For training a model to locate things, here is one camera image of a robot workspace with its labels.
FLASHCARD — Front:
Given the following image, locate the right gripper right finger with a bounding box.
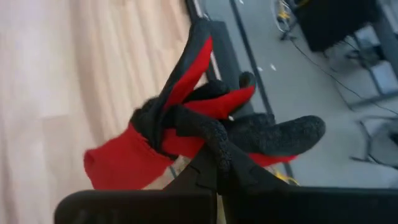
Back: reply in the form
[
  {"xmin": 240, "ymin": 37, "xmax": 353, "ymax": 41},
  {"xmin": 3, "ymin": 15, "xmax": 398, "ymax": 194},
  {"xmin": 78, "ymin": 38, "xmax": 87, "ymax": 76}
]
[{"xmin": 221, "ymin": 145, "xmax": 398, "ymax": 224}]

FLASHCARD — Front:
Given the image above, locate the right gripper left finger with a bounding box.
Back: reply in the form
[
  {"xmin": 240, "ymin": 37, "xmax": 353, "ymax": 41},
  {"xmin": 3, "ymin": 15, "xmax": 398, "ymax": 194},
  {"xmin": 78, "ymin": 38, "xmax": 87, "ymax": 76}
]
[{"xmin": 54, "ymin": 148, "xmax": 219, "ymax": 224}]

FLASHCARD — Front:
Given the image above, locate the black equipment box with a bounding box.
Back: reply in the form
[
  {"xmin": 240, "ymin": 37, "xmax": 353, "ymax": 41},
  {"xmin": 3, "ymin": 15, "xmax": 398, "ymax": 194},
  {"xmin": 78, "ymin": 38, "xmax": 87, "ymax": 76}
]
[{"xmin": 294, "ymin": 0, "xmax": 379, "ymax": 53}]

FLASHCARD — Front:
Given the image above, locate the yellow extension cable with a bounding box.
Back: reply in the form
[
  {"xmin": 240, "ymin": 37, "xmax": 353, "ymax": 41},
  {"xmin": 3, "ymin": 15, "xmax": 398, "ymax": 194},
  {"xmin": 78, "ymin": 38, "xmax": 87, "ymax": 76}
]
[{"xmin": 270, "ymin": 167, "xmax": 301, "ymax": 187}]

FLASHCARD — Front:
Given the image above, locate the white cable coil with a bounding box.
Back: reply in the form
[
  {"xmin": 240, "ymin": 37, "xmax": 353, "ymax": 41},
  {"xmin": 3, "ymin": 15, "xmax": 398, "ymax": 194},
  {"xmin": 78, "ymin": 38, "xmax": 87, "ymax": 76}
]
[{"xmin": 269, "ymin": 0, "xmax": 301, "ymax": 34}]

